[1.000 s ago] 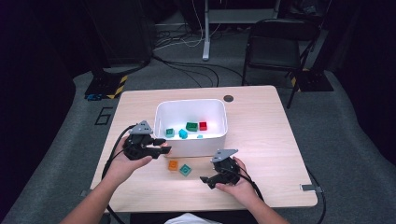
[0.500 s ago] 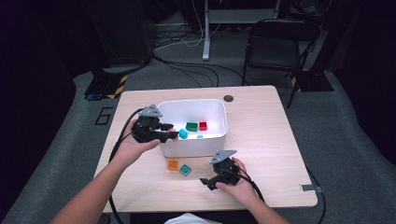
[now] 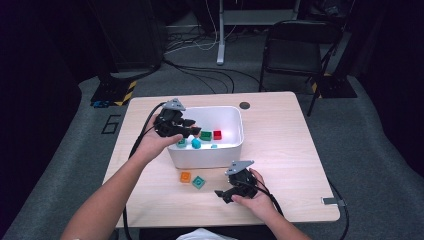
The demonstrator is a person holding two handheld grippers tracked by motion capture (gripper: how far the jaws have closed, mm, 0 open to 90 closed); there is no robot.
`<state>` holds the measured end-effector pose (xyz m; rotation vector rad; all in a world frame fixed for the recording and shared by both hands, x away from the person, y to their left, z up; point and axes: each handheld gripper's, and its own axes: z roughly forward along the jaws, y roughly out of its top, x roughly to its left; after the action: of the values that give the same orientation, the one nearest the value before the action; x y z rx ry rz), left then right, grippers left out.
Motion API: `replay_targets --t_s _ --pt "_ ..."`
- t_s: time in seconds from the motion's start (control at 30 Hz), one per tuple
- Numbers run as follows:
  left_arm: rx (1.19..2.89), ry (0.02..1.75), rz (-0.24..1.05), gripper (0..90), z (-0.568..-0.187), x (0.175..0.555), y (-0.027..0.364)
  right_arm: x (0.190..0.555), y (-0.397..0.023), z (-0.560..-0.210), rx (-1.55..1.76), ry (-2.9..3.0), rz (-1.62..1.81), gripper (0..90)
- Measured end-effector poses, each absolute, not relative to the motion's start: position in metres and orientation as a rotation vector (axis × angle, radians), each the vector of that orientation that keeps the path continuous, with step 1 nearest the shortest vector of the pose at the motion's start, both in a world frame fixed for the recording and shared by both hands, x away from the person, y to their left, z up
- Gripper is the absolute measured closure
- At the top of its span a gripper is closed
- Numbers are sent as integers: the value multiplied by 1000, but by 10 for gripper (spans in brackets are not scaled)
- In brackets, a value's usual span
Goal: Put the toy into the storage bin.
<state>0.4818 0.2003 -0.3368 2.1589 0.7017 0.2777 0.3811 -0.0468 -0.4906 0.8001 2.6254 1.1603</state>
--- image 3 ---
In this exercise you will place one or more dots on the person's white clothing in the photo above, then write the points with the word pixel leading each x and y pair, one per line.
pixel 203 235

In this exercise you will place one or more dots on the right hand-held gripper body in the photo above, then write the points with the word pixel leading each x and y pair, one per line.
pixel 245 185

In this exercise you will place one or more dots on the dark cabinet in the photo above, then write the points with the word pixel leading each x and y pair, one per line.
pixel 133 33

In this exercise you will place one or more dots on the white desk frame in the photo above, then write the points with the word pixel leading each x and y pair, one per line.
pixel 220 33

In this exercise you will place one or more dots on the grey tape strip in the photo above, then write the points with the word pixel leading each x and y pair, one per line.
pixel 331 201

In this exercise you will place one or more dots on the person's left hand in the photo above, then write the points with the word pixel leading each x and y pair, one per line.
pixel 153 145

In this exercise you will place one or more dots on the white plastic storage box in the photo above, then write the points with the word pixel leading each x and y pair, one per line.
pixel 206 158

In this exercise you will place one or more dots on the teal green toy block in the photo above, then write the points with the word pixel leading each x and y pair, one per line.
pixel 181 143
pixel 198 182

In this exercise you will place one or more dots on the black folding chair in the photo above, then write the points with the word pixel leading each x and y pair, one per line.
pixel 293 56

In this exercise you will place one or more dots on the person's right hand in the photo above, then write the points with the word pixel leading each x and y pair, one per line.
pixel 258 203

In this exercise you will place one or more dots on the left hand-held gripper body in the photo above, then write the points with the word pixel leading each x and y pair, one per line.
pixel 168 121

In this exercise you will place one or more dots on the dark green toy block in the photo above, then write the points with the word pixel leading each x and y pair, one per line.
pixel 205 135

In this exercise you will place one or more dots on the black striped stand base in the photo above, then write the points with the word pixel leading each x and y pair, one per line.
pixel 110 91

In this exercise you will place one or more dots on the round dark table grommet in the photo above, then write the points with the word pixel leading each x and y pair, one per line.
pixel 244 105

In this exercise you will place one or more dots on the small blue object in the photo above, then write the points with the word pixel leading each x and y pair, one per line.
pixel 100 104

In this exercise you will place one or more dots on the red toy block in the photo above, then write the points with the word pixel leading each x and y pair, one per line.
pixel 217 134

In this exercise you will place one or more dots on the orange toy block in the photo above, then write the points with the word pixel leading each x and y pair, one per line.
pixel 185 177

